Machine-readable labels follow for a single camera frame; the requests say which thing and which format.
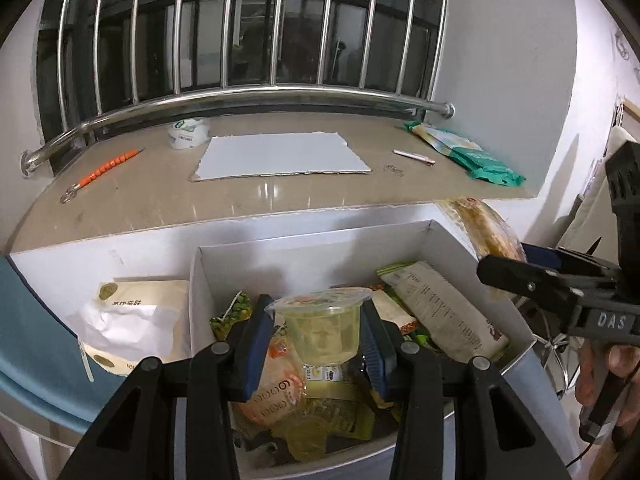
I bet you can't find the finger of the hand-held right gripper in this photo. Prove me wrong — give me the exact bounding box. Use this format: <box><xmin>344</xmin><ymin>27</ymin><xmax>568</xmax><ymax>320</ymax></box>
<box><xmin>476</xmin><ymin>255</ymin><xmax>586</xmax><ymax>333</ymax></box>
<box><xmin>520</xmin><ymin>242</ymin><xmax>620</xmax><ymax>278</ymax></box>

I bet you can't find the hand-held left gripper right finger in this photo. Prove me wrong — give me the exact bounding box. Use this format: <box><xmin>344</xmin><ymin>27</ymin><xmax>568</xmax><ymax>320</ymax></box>
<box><xmin>361</xmin><ymin>300</ymin><xmax>571</xmax><ymax>480</ymax></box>

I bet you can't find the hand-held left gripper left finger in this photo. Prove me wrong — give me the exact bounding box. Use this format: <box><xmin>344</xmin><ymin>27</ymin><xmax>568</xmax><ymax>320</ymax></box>
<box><xmin>60</xmin><ymin>305</ymin><xmax>276</xmax><ymax>480</ymax></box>

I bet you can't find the clear jelly cup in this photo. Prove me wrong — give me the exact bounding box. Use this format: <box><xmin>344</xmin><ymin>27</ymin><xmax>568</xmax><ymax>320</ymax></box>
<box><xmin>265</xmin><ymin>287</ymin><xmax>373</xmax><ymax>367</ymax></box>

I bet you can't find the round bread packet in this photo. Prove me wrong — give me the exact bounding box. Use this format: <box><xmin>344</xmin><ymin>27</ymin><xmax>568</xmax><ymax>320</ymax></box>
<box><xmin>437</xmin><ymin>197</ymin><xmax>528</xmax><ymax>263</ymax></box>

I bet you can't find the white cardboard box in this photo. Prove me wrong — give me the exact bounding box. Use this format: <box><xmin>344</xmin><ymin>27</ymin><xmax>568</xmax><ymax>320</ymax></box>
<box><xmin>189</xmin><ymin>219</ymin><xmax>538</xmax><ymax>480</ymax></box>

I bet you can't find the person's right hand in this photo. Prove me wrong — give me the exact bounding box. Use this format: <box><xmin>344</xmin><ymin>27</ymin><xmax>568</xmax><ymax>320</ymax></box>
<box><xmin>574</xmin><ymin>342</ymin><xmax>640</xmax><ymax>411</ymax></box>

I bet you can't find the white chair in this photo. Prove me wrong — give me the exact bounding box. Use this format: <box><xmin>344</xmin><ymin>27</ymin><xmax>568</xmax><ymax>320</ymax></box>
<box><xmin>560</xmin><ymin>125</ymin><xmax>640</xmax><ymax>261</ymax></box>

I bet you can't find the green pea snack packet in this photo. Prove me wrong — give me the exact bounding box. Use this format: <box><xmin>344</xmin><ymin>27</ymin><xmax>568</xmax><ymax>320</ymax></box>
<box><xmin>209</xmin><ymin>290</ymin><xmax>253</xmax><ymax>341</ymax></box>

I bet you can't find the white red snack packet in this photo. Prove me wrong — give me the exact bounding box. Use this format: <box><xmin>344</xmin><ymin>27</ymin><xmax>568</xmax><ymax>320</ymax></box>
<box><xmin>372</xmin><ymin>287</ymin><xmax>419</xmax><ymax>335</ymax></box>

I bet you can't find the olive snack packet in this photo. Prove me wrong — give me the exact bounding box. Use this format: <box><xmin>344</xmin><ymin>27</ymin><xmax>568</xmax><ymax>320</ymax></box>
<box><xmin>305</xmin><ymin>394</ymin><xmax>376</xmax><ymax>441</ymax></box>

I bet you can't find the beige long snack packet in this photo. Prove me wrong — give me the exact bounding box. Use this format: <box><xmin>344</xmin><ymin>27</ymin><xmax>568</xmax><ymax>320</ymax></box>
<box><xmin>395</xmin><ymin>261</ymin><xmax>511</xmax><ymax>363</ymax></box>

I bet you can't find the chrome chair base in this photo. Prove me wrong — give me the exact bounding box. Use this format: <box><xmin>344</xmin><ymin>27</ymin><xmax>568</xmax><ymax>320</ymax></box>
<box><xmin>530</xmin><ymin>305</ymin><xmax>583</xmax><ymax>396</ymax></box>

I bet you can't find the green striped snack packet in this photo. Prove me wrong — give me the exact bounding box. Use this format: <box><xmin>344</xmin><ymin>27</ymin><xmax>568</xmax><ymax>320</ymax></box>
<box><xmin>376</xmin><ymin>260</ymin><xmax>418</xmax><ymax>287</ymax></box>

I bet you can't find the yellow jelly cup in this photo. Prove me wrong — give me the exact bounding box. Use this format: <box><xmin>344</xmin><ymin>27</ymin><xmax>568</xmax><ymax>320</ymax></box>
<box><xmin>280</xmin><ymin>412</ymin><xmax>331</xmax><ymax>463</ymax></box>

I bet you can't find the green wipes packet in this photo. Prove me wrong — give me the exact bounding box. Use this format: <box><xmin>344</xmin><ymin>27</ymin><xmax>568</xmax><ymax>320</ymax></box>
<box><xmin>450</xmin><ymin>142</ymin><xmax>527</xmax><ymax>187</ymax></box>

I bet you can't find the white paper bag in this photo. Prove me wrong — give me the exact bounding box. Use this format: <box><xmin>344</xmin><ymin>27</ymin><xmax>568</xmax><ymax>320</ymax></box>
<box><xmin>75</xmin><ymin>280</ymin><xmax>192</xmax><ymax>378</ymax></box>

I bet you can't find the yellow green snack packet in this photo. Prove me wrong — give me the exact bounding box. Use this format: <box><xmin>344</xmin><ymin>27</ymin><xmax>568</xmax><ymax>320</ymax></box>
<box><xmin>404</xmin><ymin>121</ymin><xmax>483</xmax><ymax>156</ymax></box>

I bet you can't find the white pen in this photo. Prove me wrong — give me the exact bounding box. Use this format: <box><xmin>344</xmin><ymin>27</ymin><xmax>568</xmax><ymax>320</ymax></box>
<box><xmin>393</xmin><ymin>149</ymin><xmax>436</xmax><ymax>165</ymax></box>

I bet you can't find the white cardboard sheet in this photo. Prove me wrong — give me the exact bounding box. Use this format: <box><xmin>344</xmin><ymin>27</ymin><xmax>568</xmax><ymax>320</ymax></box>
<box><xmin>189</xmin><ymin>131</ymin><xmax>373</xmax><ymax>183</ymax></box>

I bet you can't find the white tape roll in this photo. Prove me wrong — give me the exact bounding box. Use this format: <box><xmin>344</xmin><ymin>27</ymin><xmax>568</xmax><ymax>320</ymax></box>
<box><xmin>167</xmin><ymin>116</ymin><xmax>211</xmax><ymax>150</ymax></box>

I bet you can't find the orange beaded tool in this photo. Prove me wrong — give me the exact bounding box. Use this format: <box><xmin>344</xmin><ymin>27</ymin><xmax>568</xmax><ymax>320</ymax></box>
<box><xmin>60</xmin><ymin>147</ymin><xmax>146</xmax><ymax>205</ymax></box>

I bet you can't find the steel window railing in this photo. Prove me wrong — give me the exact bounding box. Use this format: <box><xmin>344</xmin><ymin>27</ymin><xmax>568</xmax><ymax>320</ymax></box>
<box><xmin>21</xmin><ymin>0</ymin><xmax>456</xmax><ymax>176</ymax></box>

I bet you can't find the dark window glass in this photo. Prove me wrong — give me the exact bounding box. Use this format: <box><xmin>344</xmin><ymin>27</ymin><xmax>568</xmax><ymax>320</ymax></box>
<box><xmin>37</xmin><ymin>0</ymin><xmax>446</xmax><ymax>131</ymax></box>

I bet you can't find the orange ring print packet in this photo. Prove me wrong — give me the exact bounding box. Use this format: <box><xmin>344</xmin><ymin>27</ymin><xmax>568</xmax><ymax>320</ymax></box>
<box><xmin>235</xmin><ymin>332</ymin><xmax>308</xmax><ymax>428</ymax></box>

